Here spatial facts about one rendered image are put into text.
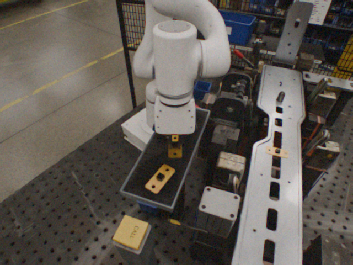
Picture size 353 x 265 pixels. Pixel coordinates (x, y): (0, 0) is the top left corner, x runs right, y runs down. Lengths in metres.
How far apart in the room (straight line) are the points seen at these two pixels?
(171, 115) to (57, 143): 2.04
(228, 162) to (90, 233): 0.65
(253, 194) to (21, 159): 2.16
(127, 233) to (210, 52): 0.41
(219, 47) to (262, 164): 0.52
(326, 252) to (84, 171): 1.05
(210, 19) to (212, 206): 0.44
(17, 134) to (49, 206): 1.69
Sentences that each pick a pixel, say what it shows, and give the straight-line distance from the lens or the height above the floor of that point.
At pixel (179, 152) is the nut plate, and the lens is 0.65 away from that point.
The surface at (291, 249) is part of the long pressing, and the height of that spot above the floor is 1.00.
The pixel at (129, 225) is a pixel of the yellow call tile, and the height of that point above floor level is 1.16.
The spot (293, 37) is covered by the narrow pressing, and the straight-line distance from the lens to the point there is 1.48.
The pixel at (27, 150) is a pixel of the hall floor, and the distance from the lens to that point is 2.59.
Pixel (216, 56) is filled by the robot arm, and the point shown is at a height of 1.45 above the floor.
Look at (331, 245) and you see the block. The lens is 0.79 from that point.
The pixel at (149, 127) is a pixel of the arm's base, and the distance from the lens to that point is 1.23.
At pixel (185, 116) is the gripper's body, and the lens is 0.55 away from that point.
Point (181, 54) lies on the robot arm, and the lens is 0.44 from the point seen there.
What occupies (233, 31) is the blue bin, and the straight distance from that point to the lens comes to 1.56.
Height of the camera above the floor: 1.67
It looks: 46 degrees down
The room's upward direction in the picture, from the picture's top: straight up
